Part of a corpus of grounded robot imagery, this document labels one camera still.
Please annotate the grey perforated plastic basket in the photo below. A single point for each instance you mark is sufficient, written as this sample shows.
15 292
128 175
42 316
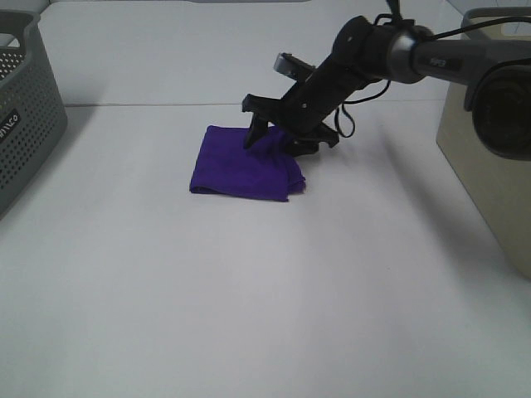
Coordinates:
33 116

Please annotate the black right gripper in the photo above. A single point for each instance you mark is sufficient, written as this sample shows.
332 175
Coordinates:
301 111

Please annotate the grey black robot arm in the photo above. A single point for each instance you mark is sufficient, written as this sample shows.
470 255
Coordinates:
495 74

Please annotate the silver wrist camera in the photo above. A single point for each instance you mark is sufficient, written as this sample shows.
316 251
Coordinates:
292 67

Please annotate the purple towel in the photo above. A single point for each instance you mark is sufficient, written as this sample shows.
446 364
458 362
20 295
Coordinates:
262 172

